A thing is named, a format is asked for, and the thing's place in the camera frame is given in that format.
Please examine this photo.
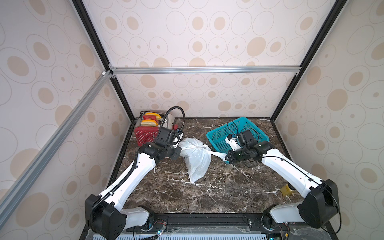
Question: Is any small yellow bottle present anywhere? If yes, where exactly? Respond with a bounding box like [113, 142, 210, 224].
[280, 184, 296, 197]

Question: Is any teal plastic basket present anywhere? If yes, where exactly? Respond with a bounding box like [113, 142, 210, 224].
[206, 117, 270, 154]

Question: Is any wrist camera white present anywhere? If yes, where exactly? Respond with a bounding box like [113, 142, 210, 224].
[172, 132, 184, 148]
[226, 134, 241, 152]

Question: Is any diagonal aluminium frame bar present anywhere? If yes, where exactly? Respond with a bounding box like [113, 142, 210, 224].
[1, 70, 113, 228]

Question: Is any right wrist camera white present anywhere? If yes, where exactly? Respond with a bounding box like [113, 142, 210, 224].
[226, 134, 241, 152]

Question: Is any white plastic bag lemon print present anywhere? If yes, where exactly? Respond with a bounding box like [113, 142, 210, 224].
[178, 138, 227, 183]

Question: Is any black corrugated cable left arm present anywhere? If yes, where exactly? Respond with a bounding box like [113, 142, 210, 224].
[157, 105, 186, 136]

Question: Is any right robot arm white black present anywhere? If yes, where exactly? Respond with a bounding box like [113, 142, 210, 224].
[225, 130, 341, 231]

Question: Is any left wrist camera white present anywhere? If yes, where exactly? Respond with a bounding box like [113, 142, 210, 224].
[172, 132, 184, 148]

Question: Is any horizontal aluminium frame bar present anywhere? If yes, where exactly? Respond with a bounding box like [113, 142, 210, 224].
[112, 66, 301, 75]

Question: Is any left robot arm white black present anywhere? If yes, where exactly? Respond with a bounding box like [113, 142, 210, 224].
[85, 128, 184, 240]

